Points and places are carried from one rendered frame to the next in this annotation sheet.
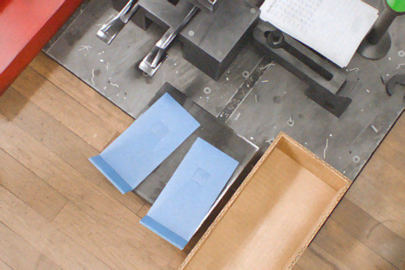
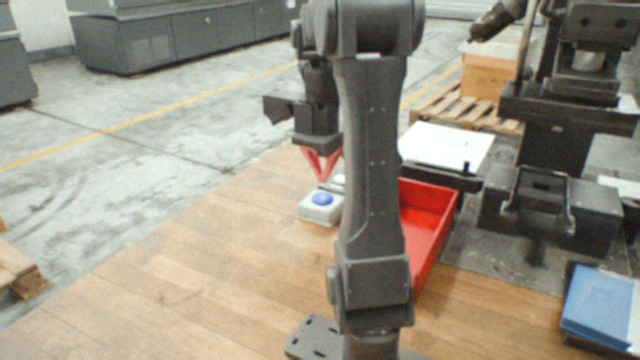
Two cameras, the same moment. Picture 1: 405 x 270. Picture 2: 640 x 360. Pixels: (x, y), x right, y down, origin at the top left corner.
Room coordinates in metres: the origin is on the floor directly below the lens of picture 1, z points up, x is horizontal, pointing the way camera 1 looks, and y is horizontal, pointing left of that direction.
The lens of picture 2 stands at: (-0.13, 0.43, 1.33)
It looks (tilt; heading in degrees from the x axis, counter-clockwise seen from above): 28 degrees down; 1
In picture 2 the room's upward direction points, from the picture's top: straight up
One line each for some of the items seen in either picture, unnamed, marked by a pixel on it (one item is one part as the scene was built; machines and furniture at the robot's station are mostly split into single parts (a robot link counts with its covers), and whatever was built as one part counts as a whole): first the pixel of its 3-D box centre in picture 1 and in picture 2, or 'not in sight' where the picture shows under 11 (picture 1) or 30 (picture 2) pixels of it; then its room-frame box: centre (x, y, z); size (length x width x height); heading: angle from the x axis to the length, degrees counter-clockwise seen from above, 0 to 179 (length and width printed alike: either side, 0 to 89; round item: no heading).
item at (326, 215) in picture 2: not in sight; (322, 213); (0.53, 0.45, 0.90); 0.07 x 0.07 x 0.06; 64
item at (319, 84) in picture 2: not in sight; (322, 81); (0.53, 0.45, 1.15); 0.07 x 0.06 x 0.07; 11
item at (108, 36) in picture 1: (118, 21); (510, 205); (0.44, 0.15, 0.98); 0.07 x 0.02 x 0.01; 154
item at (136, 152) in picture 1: (145, 141); (600, 299); (0.28, 0.08, 0.93); 0.15 x 0.07 x 0.03; 145
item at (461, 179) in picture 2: not in sight; (441, 181); (0.57, 0.23, 0.95); 0.15 x 0.03 x 0.10; 64
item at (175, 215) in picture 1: (190, 191); not in sight; (0.22, 0.01, 0.93); 0.15 x 0.07 x 0.03; 158
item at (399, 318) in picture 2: not in sight; (369, 294); (0.21, 0.39, 1.00); 0.09 x 0.06 x 0.06; 101
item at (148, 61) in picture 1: (161, 52); (565, 218); (0.40, 0.08, 0.98); 0.07 x 0.02 x 0.01; 154
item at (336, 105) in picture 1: (332, 89); not in sight; (0.41, -0.17, 0.95); 0.06 x 0.03 x 0.09; 64
